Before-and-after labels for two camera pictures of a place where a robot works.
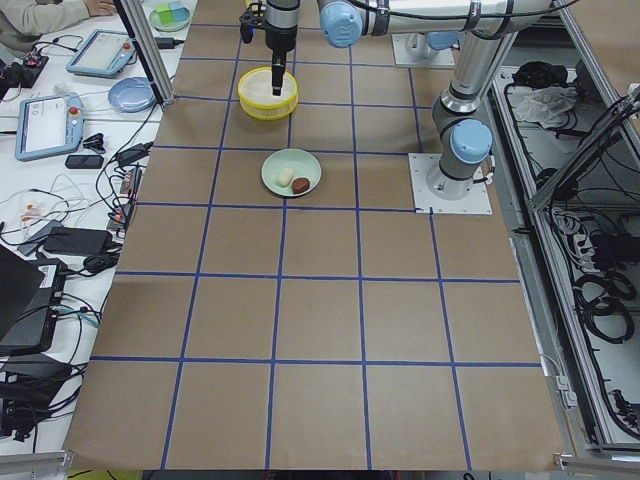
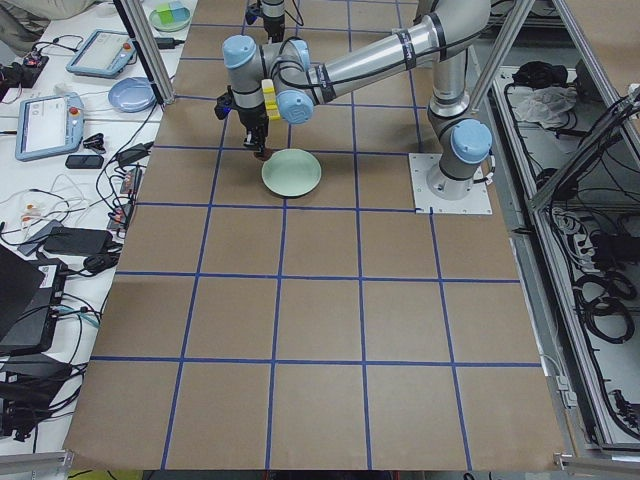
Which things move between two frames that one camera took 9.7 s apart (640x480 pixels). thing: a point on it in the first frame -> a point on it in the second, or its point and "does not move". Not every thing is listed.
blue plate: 132,94 does not move
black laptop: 30,291 does not move
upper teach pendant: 101,54 does not move
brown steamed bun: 300,185 -> 265,155
